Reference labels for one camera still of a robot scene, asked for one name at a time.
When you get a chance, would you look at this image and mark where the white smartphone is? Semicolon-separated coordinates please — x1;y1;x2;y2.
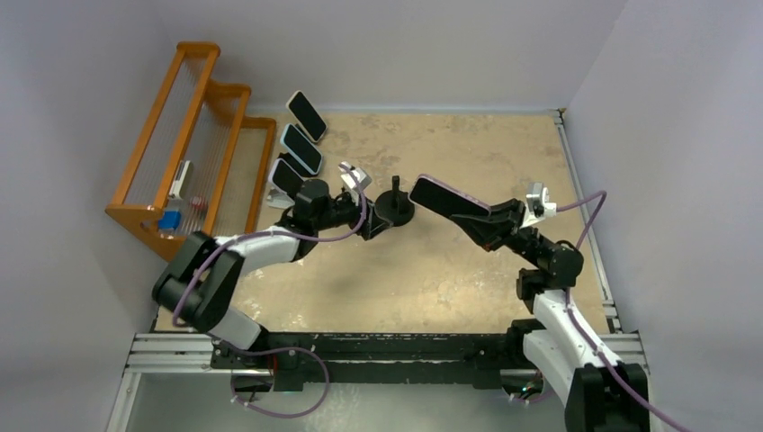
268;158;304;199
285;90;328;143

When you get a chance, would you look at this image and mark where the blue block in rack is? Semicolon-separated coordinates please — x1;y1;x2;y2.
157;210;182;232

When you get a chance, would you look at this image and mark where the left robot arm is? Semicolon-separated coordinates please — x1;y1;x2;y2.
152;179;391;368

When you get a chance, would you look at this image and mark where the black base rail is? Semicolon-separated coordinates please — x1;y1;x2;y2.
211;319;543;392

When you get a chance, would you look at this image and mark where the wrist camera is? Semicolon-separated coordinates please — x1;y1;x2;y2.
338;161;373;193
521;182;557;228

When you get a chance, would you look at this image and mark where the aluminium frame rail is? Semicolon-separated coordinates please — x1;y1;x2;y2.
107;333;651;432

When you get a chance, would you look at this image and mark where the orange wooden rack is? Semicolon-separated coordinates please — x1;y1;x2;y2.
105;41;277;261

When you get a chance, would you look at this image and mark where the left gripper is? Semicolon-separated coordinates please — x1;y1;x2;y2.
313;190;390;239

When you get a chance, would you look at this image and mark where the silver phone stand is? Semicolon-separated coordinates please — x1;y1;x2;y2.
265;188;294;210

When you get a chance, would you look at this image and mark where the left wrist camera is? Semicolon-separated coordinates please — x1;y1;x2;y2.
338;161;373;193

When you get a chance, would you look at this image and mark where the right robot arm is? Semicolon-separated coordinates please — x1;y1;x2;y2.
449;200;651;431

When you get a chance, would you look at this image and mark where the black round base stand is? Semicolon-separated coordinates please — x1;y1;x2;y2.
375;175;415;227

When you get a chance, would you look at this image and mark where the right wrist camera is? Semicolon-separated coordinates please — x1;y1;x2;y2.
521;182;557;228

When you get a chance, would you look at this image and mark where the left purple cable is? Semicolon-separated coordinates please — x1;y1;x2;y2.
171;164;331;419

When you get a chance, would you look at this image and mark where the white item in rack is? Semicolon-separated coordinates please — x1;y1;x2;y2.
167;160;194;200

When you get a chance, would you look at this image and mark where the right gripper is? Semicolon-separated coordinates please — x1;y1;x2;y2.
451;198;550;266

